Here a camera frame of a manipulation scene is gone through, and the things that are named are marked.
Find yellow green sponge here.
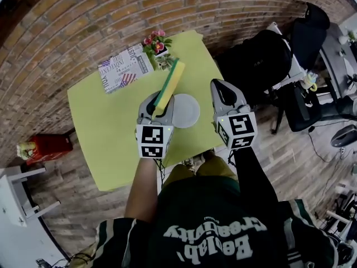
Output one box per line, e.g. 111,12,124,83
152,57,186,119

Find black office chair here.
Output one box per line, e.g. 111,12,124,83
272,2,331,135

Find person's right forearm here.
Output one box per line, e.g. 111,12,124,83
231,145,279,206

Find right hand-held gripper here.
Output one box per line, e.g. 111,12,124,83
211,79,258,150

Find white vase with plant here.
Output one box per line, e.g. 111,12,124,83
338,31,356,45

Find person's shoe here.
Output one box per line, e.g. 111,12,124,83
182,157,196,173
199,149,216,161

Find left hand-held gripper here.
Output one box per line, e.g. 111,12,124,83
136,91,176,160

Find table with yellow-green tablecloth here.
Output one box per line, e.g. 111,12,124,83
66,29,232,192

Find person's green jersey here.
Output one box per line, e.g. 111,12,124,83
93,176,340,268

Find small variegated pot plant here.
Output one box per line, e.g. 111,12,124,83
155,53,176,71

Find left hand-held gripper cable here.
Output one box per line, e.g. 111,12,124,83
155,158,167,180

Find black backpack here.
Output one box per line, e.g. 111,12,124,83
214,29,293,106

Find gray round device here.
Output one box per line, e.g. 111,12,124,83
330,124,357,148

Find gray desk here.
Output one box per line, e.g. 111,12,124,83
319,22,357,100

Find newspaper print box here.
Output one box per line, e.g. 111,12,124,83
98,44,155,94

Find white metal stand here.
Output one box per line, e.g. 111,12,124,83
315,183,357,242

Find white chair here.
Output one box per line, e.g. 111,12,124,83
264,21,307,92

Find white round plate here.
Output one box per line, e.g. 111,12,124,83
170,93,201,129

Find white side table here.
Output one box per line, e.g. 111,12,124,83
0,166,61,228

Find person's khaki trousers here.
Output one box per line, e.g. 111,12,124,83
163,156,239,189

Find black floor cable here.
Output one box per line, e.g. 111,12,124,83
308,126,357,164

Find pastel mug with yellow handle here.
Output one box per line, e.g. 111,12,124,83
302,73,319,92

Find person's left forearm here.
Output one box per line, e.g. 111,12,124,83
124,157,158,223

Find person's left shoe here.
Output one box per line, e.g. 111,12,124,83
182,157,196,173

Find pink flower pot plant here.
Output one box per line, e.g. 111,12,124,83
142,28,173,58

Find person's right shoe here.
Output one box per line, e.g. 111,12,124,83
199,149,216,161

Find red box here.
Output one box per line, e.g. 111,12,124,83
26,134,74,166

